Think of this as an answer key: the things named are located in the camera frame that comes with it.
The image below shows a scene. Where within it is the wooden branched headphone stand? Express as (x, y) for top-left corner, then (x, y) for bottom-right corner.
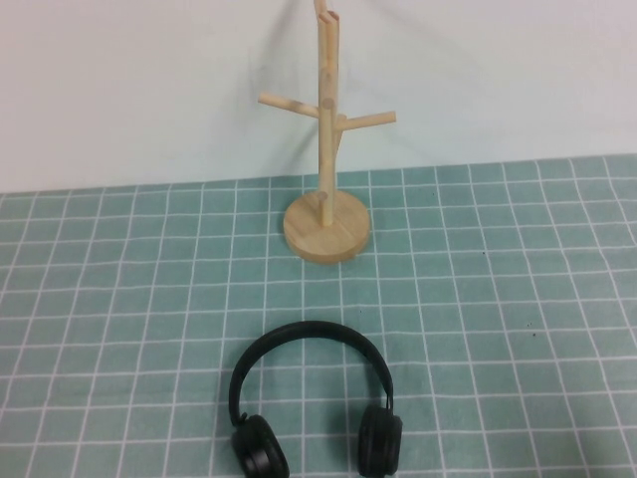
(257, 0), (398, 267)

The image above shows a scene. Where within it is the black over-ear headphones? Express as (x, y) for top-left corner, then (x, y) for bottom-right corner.
(229, 321), (404, 477)

